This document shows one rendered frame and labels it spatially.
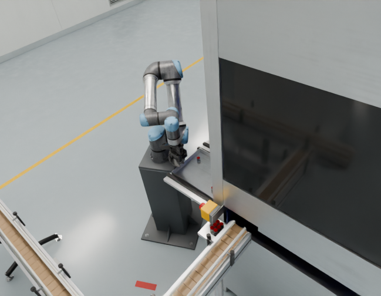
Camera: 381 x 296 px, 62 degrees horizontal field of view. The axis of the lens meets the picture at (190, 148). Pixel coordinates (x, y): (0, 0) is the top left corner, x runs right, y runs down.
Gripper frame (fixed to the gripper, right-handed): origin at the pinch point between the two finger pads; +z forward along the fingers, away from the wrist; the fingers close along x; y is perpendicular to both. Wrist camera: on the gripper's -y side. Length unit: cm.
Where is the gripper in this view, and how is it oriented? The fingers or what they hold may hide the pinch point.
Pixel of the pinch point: (176, 164)
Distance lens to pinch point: 191.4
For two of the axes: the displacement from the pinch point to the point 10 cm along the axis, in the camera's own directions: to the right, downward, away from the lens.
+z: 0.9, 7.3, 6.8
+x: 6.6, -5.5, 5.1
